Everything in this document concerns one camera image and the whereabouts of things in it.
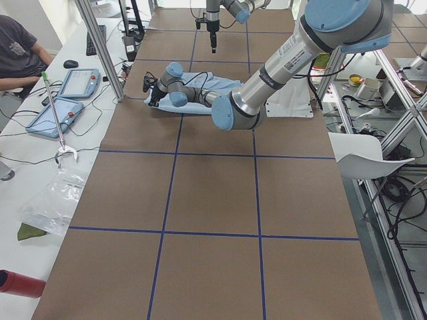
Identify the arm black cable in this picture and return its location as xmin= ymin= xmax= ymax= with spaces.
xmin=181 ymin=71 xmax=209 ymax=97

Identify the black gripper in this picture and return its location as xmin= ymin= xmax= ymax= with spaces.
xmin=195 ymin=18 xmax=220 ymax=53
xmin=143 ymin=75 xmax=163 ymax=107

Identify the black computer mouse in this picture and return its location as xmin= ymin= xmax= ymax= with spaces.
xmin=63 ymin=59 xmax=79 ymax=69

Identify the upper teach pendant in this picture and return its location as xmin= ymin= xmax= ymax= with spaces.
xmin=57 ymin=69 xmax=100 ymax=99

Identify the red bottle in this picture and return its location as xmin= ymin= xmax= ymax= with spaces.
xmin=1 ymin=270 xmax=46 ymax=298

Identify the seated person dark shirt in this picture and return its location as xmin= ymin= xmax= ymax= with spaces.
xmin=1 ymin=15 xmax=53 ymax=99

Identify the clear plastic bag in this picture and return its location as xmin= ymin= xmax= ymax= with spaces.
xmin=21 ymin=167 xmax=88 ymax=236

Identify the aluminium frame post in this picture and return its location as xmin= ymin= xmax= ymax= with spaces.
xmin=75 ymin=0 xmax=125 ymax=102

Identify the green cloth piece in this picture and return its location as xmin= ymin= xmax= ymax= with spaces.
xmin=17 ymin=223 xmax=47 ymax=241

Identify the reacher grabber tool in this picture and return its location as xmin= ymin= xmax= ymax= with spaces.
xmin=41 ymin=71 xmax=78 ymax=169

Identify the white plastic chair seat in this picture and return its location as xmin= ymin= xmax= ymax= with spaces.
xmin=328 ymin=133 xmax=415 ymax=179

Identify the teach pendant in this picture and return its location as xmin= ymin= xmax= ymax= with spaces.
xmin=57 ymin=69 xmax=100 ymax=99
xmin=25 ymin=96 xmax=84 ymax=139

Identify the black keyboard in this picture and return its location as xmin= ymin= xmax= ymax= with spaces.
xmin=85 ymin=24 xmax=107 ymax=57

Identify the lower teach pendant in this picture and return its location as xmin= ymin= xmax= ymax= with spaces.
xmin=25 ymin=96 xmax=84 ymax=139

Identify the white mug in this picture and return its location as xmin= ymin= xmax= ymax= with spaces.
xmin=356 ymin=78 xmax=381 ymax=100

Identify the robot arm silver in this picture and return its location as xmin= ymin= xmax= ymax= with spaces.
xmin=193 ymin=0 xmax=271 ymax=53
xmin=143 ymin=0 xmax=394 ymax=131

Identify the light blue button-up shirt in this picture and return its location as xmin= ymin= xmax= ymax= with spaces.
xmin=145 ymin=67 xmax=242 ymax=115

